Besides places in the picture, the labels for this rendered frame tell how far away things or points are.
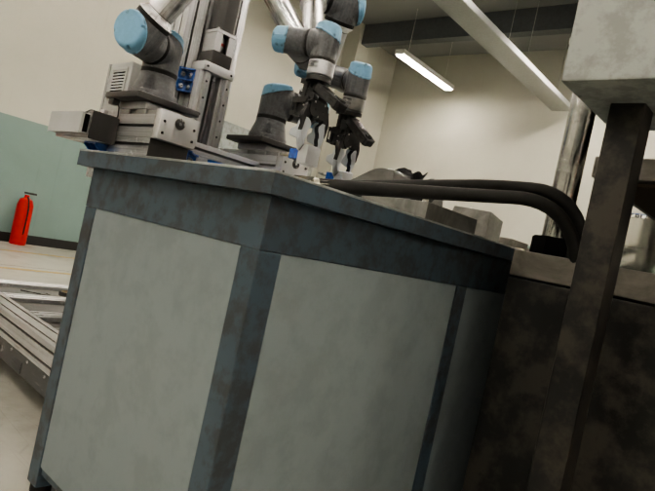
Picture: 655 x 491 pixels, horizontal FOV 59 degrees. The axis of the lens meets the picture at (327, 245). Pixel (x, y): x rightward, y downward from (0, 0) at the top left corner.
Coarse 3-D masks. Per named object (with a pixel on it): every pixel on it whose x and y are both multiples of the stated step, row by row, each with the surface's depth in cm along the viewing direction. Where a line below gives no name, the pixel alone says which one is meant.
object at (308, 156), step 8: (304, 144) 158; (280, 152) 168; (288, 152) 166; (296, 152) 161; (304, 152) 158; (312, 152) 159; (320, 152) 161; (296, 160) 160; (304, 160) 158; (312, 160) 159
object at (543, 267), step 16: (528, 256) 133; (544, 256) 131; (512, 272) 135; (528, 272) 132; (544, 272) 130; (560, 272) 128; (624, 272) 119; (640, 272) 117; (624, 288) 119; (640, 288) 117
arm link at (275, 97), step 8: (264, 88) 223; (272, 88) 221; (280, 88) 221; (288, 88) 222; (264, 96) 222; (272, 96) 220; (280, 96) 221; (288, 96) 222; (264, 104) 221; (272, 104) 220; (280, 104) 221; (288, 104) 222; (264, 112) 221; (272, 112) 220; (280, 112) 222; (288, 112) 224; (288, 120) 227
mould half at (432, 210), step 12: (384, 168) 155; (384, 204) 153; (396, 204) 151; (408, 204) 148; (420, 204) 146; (432, 204) 146; (420, 216) 145; (432, 216) 146; (444, 216) 151; (456, 216) 155; (468, 216) 159; (456, 228) 156; (468, 228) 160
